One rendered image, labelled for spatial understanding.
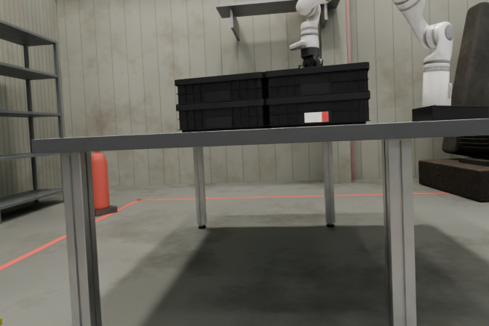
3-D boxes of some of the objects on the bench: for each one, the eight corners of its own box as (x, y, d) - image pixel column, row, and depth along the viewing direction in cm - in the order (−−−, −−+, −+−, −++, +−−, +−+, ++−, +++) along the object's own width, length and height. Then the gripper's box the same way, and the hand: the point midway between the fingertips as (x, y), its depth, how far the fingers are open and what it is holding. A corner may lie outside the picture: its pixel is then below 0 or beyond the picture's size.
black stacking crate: (278, 128, 164) (277, 103, 163) (265, 129, 135) (264, 99, 135) (202, 132, 175) (201, 108, 174) (175, 132, 146) (174, 105, 145)
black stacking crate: (365, 124, 153) (364, 97, 153) (371, 124, 124) (370, 91, 124) (278, 128, 164) (277, 103, 163) (265, 129, 135) (264, 99, 134)
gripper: (329, 44, 133) (330, 84, 134) (305, 52, 147) (307, 89, 147) (313, 42, 130) (315, 84, 130) (292, 51, 143) (293, 89, 144)
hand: (311, 83), depth 139 cm, fingers open, 5 cm apart
